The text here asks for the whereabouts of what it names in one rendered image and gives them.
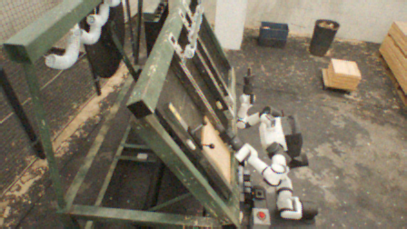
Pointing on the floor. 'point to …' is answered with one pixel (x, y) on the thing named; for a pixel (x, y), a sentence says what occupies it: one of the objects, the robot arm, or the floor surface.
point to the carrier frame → (143, 219)
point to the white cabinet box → (230, 22)
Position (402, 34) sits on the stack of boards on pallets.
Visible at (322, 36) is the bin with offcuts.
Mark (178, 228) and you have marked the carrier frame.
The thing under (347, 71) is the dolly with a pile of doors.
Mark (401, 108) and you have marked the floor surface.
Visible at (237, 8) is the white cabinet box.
